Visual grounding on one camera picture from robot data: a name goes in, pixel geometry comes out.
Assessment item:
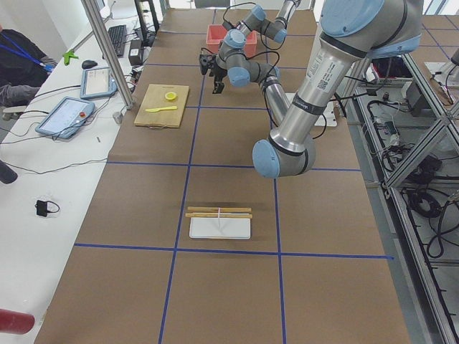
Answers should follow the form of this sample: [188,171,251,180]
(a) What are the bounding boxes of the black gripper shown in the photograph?
[211,62,227,94]

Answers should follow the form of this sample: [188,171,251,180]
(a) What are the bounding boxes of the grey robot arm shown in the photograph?
[252,1,423,178]
[199,1,300,126]

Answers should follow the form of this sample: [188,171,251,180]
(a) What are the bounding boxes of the yellow lemon slice toy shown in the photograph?
[164,91,177,101]

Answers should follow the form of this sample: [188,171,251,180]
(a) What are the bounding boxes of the pink plastic bin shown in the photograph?
[206,24,257,57]

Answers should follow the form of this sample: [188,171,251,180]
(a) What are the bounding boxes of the yellow plastic knife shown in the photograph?
[145,105,178,113]

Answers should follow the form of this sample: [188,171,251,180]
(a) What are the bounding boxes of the bamboo cutting board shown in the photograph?
[134,84,189,128]

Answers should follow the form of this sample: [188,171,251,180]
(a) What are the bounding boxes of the black power adapter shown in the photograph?
[128,39,143,66]

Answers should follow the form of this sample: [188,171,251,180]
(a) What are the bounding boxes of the black keyboard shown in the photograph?
[108,24,127,57]

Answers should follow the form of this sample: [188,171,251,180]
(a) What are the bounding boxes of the blue teach pendant far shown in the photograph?
[80,67,118,100]

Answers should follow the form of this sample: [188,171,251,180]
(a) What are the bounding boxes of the blue teach pendant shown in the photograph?
[80,67,118,100]
[35,97,95,139]

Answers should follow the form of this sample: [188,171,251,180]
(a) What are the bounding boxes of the wooden rod near tray edge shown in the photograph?
[187,206,252,214]

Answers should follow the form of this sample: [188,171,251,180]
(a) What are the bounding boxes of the wooden rod over tray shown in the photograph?
[185,213,252,219]

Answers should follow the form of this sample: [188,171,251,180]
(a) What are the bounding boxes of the black computer mouse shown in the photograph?
[81,59,98,70]

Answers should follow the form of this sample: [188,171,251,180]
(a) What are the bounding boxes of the white rectangular tray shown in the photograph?
[189,218,251,239]

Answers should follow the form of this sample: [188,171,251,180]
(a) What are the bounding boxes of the green plastic clamp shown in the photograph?
[62,49,79,66]

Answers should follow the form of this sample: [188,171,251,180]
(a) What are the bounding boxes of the blue teach pendant near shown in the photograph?
[35,97,95,139]

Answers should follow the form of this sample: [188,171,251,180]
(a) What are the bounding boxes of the person in dark clothes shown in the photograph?
[1,28,57,108]

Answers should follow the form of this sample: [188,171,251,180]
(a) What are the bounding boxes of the red cylinder object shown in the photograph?
[0,309,35,335]

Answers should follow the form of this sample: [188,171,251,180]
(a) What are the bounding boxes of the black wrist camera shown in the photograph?
[199,54,216,77]

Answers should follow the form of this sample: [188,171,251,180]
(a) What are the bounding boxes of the aluminium frame post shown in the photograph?
[81,0,134,110]

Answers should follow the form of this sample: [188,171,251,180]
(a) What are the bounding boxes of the small black strap clip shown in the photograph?
[35,200,60,217]

